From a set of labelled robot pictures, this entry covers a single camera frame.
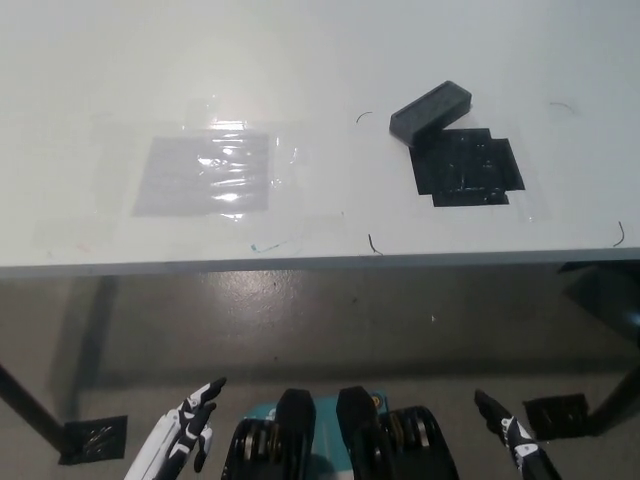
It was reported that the clear plastic film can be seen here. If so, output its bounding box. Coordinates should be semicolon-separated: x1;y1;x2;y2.
113;93;313;242

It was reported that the grey taped plastic sheet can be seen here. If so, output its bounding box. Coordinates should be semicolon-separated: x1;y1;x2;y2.
131;133;273;219

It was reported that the black tape spot marking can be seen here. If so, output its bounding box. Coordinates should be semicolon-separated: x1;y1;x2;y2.
408;127;526;211

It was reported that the dark grey whiteboard eraser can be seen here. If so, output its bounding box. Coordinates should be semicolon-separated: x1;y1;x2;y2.
388;79;473;148

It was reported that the black teal robot torso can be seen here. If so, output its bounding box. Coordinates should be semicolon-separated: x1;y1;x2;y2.
219;385;459;480

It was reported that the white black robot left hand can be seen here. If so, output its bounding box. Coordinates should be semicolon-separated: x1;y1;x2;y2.
122;377;228;480

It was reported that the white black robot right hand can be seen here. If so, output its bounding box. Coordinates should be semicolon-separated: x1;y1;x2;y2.
473;389;564;480

